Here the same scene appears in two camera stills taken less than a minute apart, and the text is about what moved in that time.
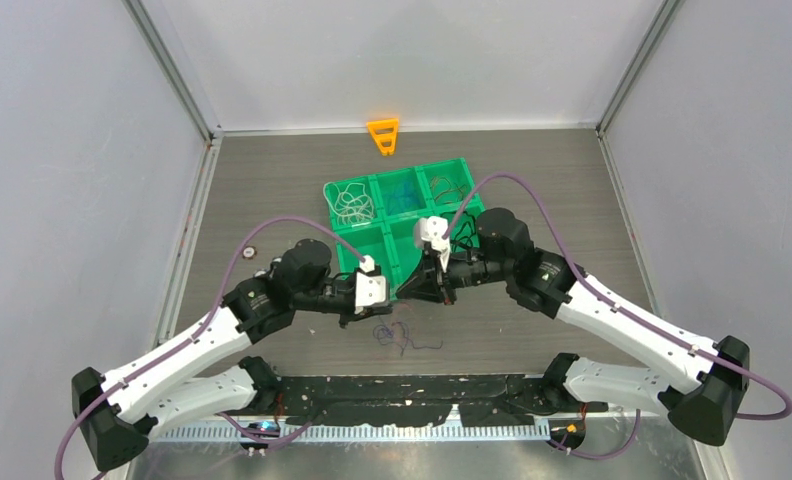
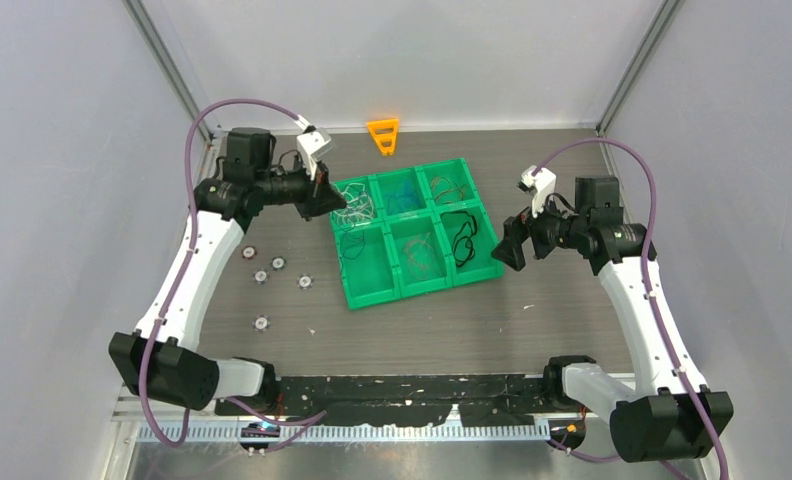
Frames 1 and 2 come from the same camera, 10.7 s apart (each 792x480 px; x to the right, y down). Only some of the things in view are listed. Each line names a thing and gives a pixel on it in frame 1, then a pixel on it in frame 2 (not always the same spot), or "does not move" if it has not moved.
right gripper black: [432, 283] -> [519, 228]
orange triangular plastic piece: [385, 123] does not move
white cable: [351, 205] does not move
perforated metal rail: [297, 432] does not move
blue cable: [404, 198] does not move
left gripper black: [367, 312] -> [319, 197]
